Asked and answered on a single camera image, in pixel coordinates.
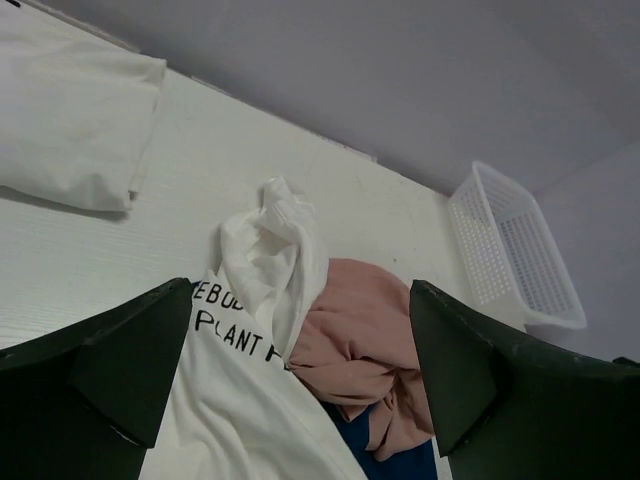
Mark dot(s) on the white printed t shirt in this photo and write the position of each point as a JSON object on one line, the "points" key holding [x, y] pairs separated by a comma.
{"points": [[235, 410]]}

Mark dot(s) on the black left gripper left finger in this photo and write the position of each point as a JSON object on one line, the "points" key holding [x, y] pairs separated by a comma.
{"points": [[87, 401]]}

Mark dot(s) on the blue t shirt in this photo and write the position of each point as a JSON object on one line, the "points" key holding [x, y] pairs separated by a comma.
{"points": [[415, 464]]}

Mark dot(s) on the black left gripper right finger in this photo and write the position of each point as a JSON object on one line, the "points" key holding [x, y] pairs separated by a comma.
{"points": [[506, 405]]}

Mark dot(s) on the folded white t shirt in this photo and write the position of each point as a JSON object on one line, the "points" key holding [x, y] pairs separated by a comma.
{"points": [[76, 114]]}

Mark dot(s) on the pink t shirt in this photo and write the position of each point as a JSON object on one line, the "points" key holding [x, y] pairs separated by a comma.
{"points": [[356, 351]]}

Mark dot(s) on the white plastic basket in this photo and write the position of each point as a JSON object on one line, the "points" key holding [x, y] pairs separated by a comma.
{"points": [[516, 272]]}

